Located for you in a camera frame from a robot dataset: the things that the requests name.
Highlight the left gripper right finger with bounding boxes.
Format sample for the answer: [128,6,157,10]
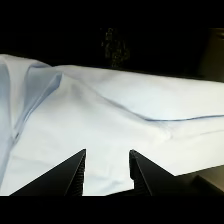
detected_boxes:
[128,148,188,197]

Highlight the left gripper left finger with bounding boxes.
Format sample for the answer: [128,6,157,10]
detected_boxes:
[9,148,87,197]

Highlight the light blue shirt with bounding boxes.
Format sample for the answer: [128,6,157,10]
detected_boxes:
[0,53,224,197]

